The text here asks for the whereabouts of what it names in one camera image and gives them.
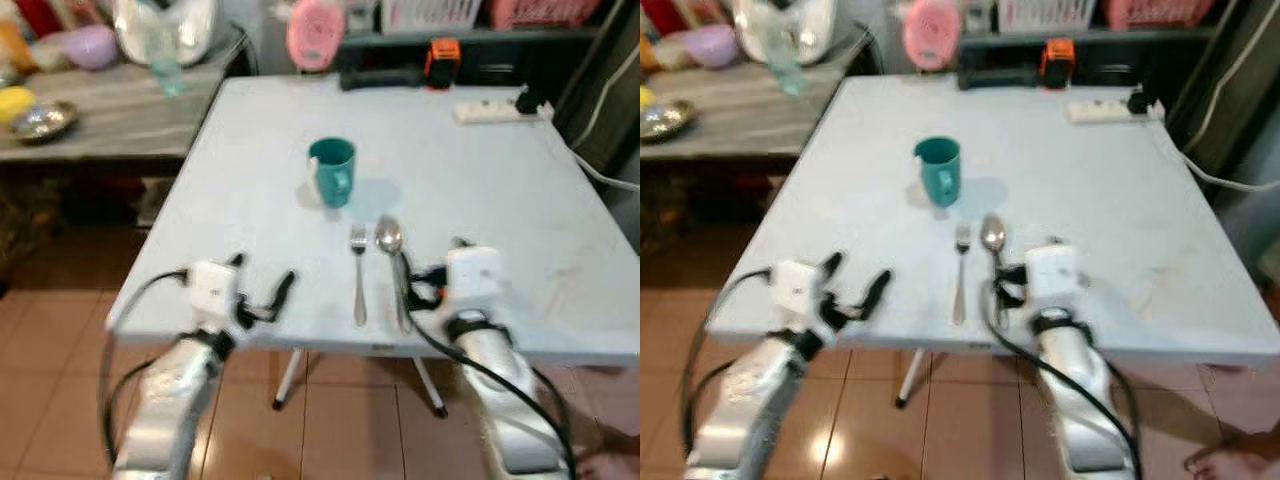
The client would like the silver metal fork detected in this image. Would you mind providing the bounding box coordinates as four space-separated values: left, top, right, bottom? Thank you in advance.
349 225 369 328
953 223 973 327

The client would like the white folding table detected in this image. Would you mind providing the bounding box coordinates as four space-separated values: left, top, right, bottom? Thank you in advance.
105 75 641 416
705 75 1280 409

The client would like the silver metal spoon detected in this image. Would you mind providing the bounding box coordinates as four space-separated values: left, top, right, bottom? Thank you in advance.
375 216 413 335
980 214 1011 301

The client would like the teal ceramic mug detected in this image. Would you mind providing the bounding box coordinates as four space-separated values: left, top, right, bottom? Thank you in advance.
307 137 357 209
913 137 962 208

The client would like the white power strip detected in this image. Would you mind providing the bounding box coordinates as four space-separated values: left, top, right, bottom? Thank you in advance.
455 98 553 125
1066 98 1166 125

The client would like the grey marble counter table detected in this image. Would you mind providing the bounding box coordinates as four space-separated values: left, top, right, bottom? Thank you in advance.
0 28 251 167
640 28 873 163

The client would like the orange and black tool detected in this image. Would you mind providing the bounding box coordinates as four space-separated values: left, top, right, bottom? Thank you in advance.
1040 38 1077 91
425 38 462 91

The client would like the clear blue water bottle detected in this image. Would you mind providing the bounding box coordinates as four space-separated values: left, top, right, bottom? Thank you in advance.
765 18 807 98
145 18 187 99

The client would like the dark storage shelf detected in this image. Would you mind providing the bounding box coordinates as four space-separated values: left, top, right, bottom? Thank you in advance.
957 0 1280 181
338 0 641 176

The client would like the shallow steel bowl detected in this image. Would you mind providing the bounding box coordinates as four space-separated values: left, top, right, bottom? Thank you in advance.
640 99 699 142
10 100 80 144

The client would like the white plastic basket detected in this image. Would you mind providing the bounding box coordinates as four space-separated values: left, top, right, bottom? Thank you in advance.
380 0 483 34
999 0 1097 34

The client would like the white kitchen appliance with screen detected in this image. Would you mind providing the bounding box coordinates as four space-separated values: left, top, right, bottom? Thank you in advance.
733 0 840 67
113 0 222 67

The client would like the pink plastic appliance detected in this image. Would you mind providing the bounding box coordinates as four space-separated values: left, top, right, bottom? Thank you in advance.
903 0 963 73
287 0 347 73

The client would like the pink plastic basket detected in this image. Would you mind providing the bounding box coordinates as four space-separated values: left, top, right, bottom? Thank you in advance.
1105 0 1218 30
489 0 603 30

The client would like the purple plastic bowl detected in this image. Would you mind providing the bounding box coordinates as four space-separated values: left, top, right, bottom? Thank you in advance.
62 25 120 72
685 25 742 70

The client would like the person's bare foot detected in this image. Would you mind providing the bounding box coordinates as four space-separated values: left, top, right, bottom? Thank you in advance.
1185 428 1280 480
578 438 641 480

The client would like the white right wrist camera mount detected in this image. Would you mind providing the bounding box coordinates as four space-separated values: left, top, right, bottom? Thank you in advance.
1025 245 1083 317
443 247 504 319

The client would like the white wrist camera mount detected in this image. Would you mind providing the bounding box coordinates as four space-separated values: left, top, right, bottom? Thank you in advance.
186 260 243 329
775 260 829 327
443 247 504 319
1025 245 1083 317

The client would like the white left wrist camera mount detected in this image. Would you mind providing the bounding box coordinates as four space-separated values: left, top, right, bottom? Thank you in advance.
775 260 829 327
186 260 243 329

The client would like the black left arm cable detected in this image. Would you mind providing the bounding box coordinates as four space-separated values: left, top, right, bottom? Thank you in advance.
98 267 193 473
680 267 781 466

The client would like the white power strip cable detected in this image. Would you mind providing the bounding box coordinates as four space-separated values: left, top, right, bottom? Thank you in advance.
545 118 641 193
1155 118 1280 193

